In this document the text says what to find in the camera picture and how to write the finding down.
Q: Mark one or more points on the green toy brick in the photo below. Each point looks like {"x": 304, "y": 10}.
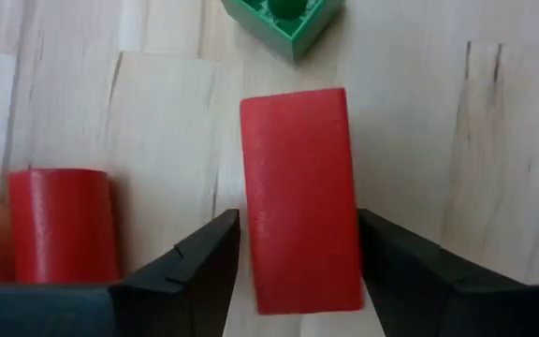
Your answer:
{"x": 293, "y": 37}

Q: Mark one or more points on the red rectangular wooden block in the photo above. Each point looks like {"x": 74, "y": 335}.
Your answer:
{"x": 297, "y": 201}

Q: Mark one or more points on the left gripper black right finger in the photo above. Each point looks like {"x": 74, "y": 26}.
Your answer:
{"x": 424, "y": 290}

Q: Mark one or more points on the red cylinder wooden block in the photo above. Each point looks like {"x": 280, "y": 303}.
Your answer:
{"x": 63, "y": 224}

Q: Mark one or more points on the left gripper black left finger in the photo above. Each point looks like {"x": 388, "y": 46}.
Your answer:
{"x": 190, "y": 290}

